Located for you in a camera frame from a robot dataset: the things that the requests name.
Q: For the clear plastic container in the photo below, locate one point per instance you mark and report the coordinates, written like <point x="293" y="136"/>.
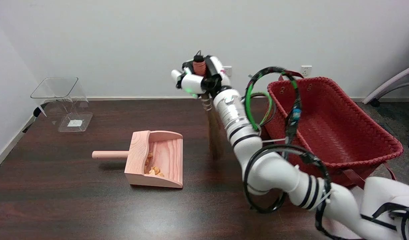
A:
<point x="69" y="110"/>

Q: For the red woven basket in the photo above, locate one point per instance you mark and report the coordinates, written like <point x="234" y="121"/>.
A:
<point x="341" y="126"/>

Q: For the wooden dustpan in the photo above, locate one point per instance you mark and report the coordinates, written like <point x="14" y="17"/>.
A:
<point x="164" y="156"/>

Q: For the white and black robot right hand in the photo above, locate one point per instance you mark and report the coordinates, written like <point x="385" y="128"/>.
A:
<point x="194" y="83"/>

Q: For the small straw hand broom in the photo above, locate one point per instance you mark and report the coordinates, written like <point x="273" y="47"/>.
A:
<point x="216" y="140"/>

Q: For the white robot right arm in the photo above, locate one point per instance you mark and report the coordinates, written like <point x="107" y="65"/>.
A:
<point x="274" y="170"/>

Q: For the grey office chair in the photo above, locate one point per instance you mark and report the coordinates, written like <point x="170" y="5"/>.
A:
<point x="391" y="81"/>

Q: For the orange crumbs pile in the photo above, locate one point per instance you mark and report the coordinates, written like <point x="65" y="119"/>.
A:
<point x="154" y="171"/>

